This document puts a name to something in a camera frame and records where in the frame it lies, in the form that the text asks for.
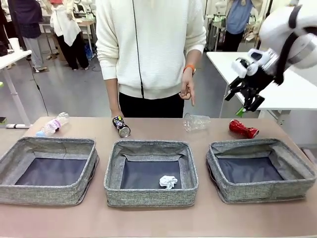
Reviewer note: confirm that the white power strip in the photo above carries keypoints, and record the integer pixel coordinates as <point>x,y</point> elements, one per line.
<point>17,126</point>

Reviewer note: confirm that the white paper cup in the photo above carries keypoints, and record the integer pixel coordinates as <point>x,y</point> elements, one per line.
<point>14,44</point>

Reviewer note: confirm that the white paper ball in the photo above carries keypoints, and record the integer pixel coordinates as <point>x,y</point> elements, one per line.
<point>167,182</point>

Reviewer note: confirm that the person's left forearm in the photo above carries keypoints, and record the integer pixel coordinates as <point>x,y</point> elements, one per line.
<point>192,58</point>

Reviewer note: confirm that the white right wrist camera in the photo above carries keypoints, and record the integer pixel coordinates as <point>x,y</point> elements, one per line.
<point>241,68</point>

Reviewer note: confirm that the person's left hand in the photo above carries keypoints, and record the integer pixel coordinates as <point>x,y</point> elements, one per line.
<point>187,86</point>

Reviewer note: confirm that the bystander in blue shirt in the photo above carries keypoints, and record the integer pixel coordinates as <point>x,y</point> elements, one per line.
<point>237,19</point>

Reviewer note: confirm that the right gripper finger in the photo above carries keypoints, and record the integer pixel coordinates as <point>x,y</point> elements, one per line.
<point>234,86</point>
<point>253,101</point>

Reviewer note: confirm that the person's white sweater torso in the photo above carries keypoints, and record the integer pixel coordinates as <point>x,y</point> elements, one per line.
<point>153,49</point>

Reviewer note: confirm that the orange wrist watch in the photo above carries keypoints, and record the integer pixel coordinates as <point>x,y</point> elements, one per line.
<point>189,69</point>

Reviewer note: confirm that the clear plastic cup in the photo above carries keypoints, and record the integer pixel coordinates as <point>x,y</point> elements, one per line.
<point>196,122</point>

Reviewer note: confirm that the person's right forearm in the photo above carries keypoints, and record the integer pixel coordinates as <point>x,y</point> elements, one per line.
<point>112,99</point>

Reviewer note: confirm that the bystander in dark top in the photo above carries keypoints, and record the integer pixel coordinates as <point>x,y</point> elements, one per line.
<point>29,24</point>

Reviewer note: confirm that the grey fabric basket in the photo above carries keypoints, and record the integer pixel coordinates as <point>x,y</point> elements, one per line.
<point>260,191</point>
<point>148,196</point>
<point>37,194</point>

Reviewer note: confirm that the crushed red soda can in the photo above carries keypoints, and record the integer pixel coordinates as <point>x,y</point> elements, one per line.
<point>239,127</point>

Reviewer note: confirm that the person's black trousers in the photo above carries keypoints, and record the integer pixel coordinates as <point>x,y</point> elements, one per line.
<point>148,106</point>

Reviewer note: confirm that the small white background table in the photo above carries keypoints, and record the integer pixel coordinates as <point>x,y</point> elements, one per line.
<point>10,58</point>

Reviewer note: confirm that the bystander in white clothes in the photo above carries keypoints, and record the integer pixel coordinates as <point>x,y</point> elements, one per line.
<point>67,24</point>

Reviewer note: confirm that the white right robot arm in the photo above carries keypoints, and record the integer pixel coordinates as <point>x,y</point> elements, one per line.
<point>277,22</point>

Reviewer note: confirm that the crushed black Pepsi can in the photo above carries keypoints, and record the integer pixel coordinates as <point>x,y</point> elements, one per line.
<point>121,126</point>

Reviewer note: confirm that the crushed pink-label plastic bottle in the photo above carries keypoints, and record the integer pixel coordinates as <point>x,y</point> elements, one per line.
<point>53,125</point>

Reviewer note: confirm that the large white background table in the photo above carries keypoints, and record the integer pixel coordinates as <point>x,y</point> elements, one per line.
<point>284,99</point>

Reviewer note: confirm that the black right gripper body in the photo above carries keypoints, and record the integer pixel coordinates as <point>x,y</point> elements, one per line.
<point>257,81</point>

